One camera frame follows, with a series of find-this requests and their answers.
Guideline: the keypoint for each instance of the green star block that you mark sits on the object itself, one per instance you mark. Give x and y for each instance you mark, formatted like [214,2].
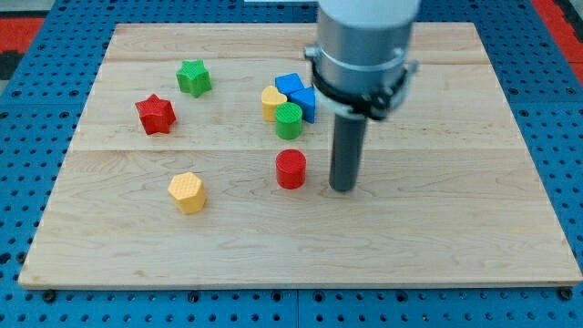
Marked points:
[194,78]

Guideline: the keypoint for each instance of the wooden board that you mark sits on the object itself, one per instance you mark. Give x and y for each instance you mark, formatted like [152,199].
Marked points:
[447,194]

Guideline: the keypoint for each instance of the yellow heart block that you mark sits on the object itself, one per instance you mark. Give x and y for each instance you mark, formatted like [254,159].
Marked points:
[271,98]

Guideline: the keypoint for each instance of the yellow hexagon block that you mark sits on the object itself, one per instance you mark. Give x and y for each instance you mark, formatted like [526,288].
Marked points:
[187,192]

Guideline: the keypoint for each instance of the green cylinder block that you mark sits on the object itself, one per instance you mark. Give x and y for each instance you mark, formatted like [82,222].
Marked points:
[288,121]

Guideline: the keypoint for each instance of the red cylinder block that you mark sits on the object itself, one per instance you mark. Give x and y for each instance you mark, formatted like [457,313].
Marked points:
[290,169]

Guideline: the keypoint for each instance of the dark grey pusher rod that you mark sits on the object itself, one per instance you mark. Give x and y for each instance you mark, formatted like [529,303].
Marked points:
[347,145]

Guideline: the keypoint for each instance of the blue triangle block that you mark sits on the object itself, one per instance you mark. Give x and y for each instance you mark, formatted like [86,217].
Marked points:
[305,99]

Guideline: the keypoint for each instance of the red star block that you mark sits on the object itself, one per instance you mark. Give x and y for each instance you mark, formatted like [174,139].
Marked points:
[156,114]

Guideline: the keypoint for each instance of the blue cube block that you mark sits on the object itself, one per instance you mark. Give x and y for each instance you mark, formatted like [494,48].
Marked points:
[288,84]

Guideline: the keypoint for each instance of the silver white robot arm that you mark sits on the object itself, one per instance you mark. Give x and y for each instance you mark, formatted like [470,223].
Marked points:
[358,59]

